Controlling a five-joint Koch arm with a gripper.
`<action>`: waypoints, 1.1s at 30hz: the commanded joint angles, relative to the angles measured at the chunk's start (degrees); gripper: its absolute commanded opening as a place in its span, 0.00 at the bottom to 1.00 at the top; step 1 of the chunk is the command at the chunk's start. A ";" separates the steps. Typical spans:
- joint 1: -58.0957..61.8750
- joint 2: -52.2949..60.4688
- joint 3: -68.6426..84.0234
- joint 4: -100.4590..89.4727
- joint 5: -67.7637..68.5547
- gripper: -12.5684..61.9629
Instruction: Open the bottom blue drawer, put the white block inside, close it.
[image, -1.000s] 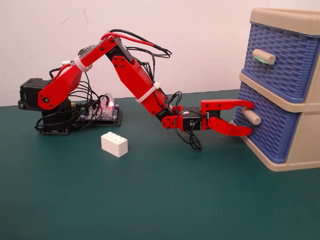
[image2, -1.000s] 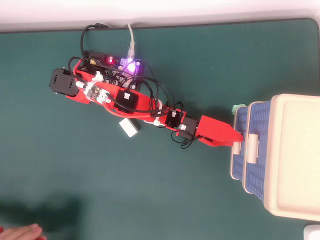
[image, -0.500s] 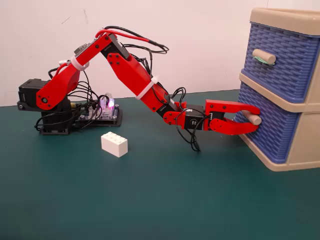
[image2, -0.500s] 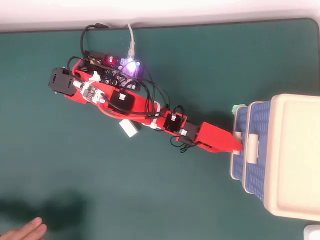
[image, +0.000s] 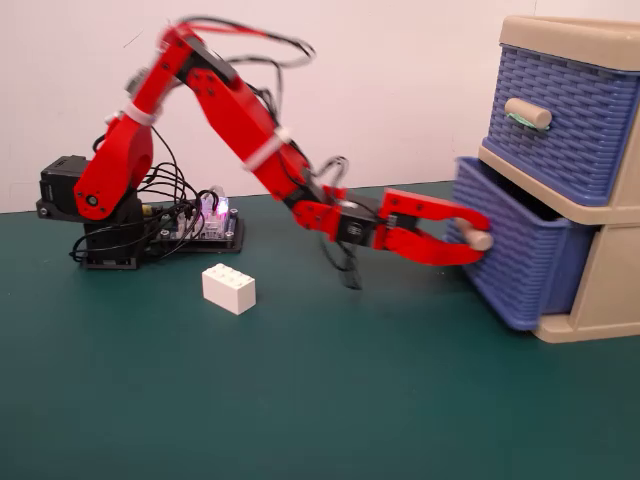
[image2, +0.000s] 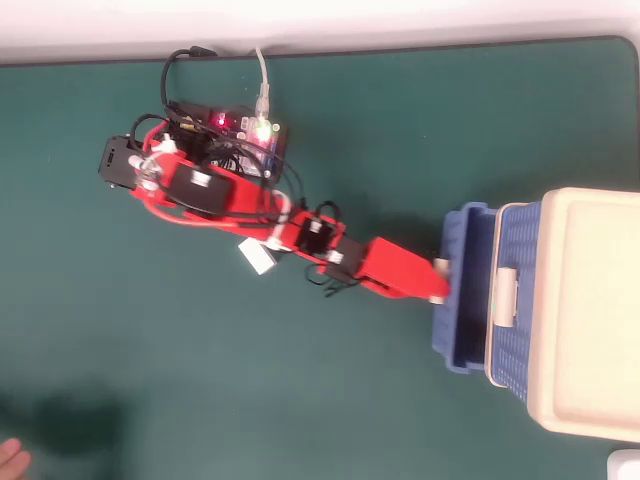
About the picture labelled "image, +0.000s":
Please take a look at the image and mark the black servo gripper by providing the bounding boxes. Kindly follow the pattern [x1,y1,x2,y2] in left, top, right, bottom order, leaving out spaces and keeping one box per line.
[339,188,494,267]

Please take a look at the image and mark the blue woven drawer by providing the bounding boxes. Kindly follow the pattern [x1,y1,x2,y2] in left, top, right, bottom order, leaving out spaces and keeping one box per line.
[486,43,640,208]
[443,155,602,333]

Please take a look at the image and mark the white toy brick cube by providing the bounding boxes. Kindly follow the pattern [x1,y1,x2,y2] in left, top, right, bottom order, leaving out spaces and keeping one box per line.
[201,262,258,317]

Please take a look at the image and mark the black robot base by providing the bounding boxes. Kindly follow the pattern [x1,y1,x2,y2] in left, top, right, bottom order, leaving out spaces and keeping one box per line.
[79,189,146,272]

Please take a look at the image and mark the beige plastic drawer cabinet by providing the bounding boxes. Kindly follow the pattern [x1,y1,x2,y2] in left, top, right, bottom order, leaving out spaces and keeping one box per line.
[477,14,640,345]

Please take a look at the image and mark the green tape strip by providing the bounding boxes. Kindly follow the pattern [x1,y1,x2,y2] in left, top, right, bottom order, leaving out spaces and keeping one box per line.
[504,110,552,134]

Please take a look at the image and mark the long white zip tie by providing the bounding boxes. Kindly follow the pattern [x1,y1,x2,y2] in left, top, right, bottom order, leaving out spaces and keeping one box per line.
[241,126,293,173]

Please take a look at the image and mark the dark green table mat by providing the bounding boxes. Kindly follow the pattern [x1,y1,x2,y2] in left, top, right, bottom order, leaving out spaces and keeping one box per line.
[0,179,640,480]

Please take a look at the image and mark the motor controller circuit board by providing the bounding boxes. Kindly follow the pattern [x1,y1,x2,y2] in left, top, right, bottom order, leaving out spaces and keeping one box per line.
[141,184,247,257]

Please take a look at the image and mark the short white zip tie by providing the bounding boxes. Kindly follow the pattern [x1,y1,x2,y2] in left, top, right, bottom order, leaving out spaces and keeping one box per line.
[103,103,161,129]

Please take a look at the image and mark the black wrist servo cable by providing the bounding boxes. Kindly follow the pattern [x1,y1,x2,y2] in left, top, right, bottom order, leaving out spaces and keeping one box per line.
[318,155,365,292]

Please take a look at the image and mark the blue woven drawer, taped handle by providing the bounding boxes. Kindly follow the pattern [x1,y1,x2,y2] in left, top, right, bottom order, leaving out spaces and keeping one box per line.
[486,43,640,208]

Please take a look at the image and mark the black and red elbow cable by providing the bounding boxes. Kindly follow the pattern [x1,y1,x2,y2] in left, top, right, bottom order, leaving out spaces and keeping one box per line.
[167,14,317,121]

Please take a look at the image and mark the black base servo cables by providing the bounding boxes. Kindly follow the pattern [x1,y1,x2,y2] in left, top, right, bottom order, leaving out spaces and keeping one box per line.
[68,124,214,265]

